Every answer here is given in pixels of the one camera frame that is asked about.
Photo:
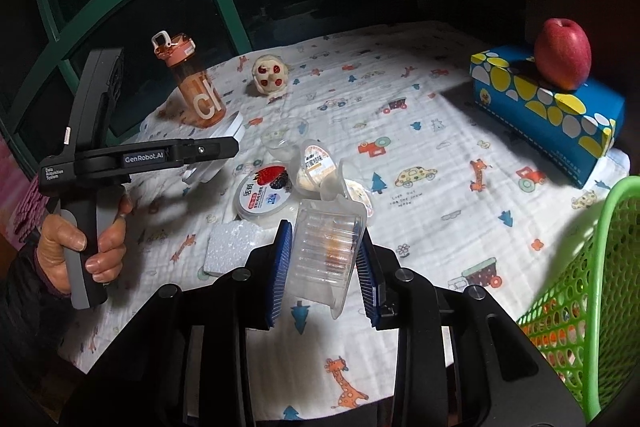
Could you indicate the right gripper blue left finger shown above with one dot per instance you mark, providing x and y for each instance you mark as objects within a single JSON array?
[{"x": 281, "y": 256}]

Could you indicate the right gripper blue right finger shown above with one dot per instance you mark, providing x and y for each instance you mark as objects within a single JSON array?
[{"x": 371, "y": 279}]

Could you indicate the clear ridged plastic tray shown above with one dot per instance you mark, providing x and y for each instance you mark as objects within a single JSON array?
[{"x": 327, "y": 236}]

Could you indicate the berry print yogurt container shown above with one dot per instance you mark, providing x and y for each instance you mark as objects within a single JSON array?
[{"x": 266, "y": 196}]

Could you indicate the clear plastic cup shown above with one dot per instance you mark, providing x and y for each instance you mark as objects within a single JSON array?
[{"x": 283, "y": 138}]

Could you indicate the person's left hand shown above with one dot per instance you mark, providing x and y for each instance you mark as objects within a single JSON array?
[{"x": 104, "y": 267}]

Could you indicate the white foam block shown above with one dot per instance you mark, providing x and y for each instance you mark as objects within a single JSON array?
[{"x": 229, "y": 245}]

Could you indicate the pudding cup with label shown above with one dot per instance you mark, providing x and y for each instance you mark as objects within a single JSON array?
[{"x": 311, "y": 164}]

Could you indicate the orange transparent water bottle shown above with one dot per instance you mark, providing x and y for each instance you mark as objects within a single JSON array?
[{"x": 178, "y": 52}]

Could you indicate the cream plush sheep toy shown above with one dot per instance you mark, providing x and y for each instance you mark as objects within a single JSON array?
[{"x": 270, "y": 74}]

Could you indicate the green plastic basket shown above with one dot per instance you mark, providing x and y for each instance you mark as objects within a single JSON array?
[{"x": 586, "y": 323}]

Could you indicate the blue yellow tissue box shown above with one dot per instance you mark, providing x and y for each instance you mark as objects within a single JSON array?
[{"x": 573, "y": 128}]

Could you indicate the red apple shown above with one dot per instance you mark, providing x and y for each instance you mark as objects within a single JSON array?
[{"x": 562, "y": 54}]

